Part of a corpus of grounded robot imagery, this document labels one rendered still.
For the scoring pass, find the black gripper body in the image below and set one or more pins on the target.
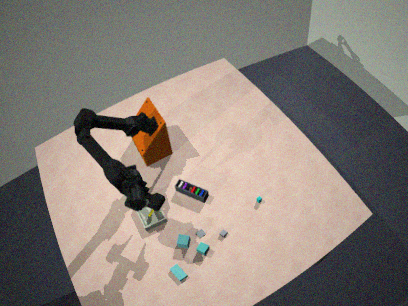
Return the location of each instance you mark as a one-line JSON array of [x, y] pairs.
[[155, 201]]

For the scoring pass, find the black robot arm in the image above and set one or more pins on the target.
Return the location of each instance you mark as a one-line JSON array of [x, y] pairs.
[[115, 171]]

